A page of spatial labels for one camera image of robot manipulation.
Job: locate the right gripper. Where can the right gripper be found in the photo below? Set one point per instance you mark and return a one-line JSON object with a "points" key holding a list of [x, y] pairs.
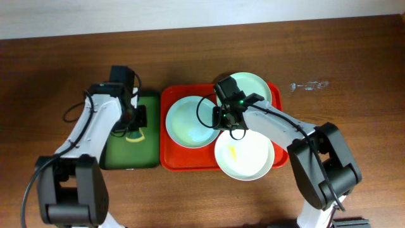
{"points": [[221, 120]]}

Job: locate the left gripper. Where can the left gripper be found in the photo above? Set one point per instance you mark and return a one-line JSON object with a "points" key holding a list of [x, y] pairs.
{"points": [[140, 117]]}

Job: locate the yellow green scrub sponge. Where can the yellow green scrub sponge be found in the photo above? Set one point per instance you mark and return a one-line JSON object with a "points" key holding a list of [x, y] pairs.
{"points": [[136, 137]]}

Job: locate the light blue plate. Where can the light blue plate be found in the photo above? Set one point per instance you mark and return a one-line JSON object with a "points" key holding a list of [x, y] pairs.
{"points": [[183, 126]]}

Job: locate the white plate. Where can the white plate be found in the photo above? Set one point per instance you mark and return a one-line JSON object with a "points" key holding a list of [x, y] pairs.
{"points": [[244, 155]]}

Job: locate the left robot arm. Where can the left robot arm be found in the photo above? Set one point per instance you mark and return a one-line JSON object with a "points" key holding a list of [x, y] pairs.
{"points": [[70, 186]]}

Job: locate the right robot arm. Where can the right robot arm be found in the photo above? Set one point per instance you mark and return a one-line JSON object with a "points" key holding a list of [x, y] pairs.
{"points": [[323, 165]]}

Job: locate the dark green soapy tray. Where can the dark green soapy tray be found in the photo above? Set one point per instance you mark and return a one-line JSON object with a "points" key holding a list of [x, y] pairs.
{"points": [[122, 153]]}

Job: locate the red plastic tray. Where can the red plastic tray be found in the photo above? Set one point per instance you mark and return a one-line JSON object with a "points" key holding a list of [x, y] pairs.
{"points": [[172, 156]]}

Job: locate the pale green plate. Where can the pale green plate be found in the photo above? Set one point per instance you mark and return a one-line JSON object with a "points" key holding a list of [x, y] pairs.
{"points": [[250, 83]]}

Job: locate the black metal base rail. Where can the black metal base rail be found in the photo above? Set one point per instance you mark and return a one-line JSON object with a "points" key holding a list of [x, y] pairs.
{"points": [[351, 223]]}

